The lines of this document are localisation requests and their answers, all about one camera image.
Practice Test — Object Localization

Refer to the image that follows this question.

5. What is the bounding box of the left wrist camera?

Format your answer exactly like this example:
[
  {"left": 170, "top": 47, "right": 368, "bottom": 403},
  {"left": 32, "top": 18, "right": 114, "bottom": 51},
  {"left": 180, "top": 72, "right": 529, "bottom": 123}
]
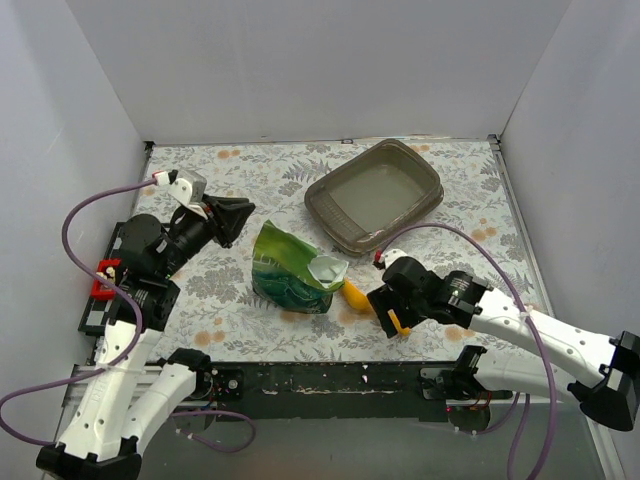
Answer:
[{"left": 168, "top": 170, "right": 207, "bottom": 218}]

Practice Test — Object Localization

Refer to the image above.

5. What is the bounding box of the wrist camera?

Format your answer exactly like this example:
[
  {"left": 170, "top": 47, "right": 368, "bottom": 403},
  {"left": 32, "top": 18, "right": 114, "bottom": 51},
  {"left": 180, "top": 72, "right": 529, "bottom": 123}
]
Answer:
[
  {"left": 373, "top": 248, "right": 407, "bottom": 270},
  {"left": 168, "top": 170, "right": 207, "bottom": 218}
]

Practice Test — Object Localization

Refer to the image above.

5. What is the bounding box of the grey litter box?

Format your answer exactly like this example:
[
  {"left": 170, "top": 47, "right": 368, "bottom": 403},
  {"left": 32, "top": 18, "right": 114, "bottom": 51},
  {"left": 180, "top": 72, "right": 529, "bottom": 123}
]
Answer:
[{"left": 304, "top": 139, "right": 444, "bottom": 257}]

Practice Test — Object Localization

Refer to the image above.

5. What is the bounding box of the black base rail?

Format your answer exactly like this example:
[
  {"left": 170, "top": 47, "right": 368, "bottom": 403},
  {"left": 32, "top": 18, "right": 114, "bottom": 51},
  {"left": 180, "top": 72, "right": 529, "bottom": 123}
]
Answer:
[{"left": 190, "top": 361, "right": 513, "bottom": 422}]

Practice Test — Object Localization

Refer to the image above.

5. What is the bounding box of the green litter bag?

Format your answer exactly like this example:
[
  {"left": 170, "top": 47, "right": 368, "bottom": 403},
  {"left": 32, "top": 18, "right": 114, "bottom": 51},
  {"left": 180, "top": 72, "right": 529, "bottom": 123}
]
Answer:
[{"left": 251, "top": 221, "right": 349, "bottom": 314}]

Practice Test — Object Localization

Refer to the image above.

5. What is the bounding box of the black white checkerboard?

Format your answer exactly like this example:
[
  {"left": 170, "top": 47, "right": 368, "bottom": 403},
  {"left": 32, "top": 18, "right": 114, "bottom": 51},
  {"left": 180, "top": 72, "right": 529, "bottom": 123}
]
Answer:
[{"left": 78, "top": 222, "right": 124, "bottom": 337}]

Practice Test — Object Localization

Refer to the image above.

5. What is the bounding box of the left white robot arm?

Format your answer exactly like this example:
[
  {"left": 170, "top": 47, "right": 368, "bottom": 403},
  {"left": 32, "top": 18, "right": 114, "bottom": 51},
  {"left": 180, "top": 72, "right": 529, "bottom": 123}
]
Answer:
[{"left": 36, "top": 196, "right": 255, "bottom": 479}]

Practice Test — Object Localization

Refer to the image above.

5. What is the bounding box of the yellow plastic scoop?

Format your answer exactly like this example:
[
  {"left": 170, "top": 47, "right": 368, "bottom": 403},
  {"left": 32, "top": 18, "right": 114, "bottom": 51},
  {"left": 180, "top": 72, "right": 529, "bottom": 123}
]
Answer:
[{"left": 341, "top": 279, "right": 411, "bottom": 336}]

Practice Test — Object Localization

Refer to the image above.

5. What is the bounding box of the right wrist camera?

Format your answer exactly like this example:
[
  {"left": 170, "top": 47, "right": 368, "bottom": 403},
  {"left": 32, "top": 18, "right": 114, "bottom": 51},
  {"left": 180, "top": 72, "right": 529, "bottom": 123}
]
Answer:
[{"left": 373, "top": 248, "right": 407, "bottom": 270}]

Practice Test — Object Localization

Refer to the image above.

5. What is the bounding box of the red tray with pieces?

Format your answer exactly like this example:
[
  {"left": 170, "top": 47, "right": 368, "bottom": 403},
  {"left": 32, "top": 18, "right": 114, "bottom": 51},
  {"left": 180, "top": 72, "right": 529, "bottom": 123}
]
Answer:
[{"left": 90, "top": 259, "right": 121, "bottom": 301}]

